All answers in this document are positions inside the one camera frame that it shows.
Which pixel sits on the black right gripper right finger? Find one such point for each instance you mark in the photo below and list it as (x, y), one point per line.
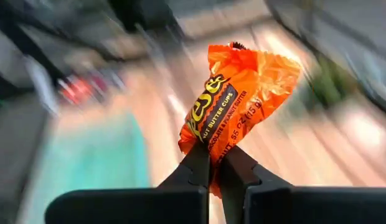
(274, 205)

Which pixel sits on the small green succulent plant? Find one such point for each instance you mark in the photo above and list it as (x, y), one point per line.
(330, 87)

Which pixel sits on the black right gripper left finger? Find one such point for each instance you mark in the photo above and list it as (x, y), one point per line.
(180, 202)

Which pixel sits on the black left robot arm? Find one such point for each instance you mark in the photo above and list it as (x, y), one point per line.
(143, 12)

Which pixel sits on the pink plastic candy bag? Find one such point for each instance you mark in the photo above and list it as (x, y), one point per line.
(81, 90)

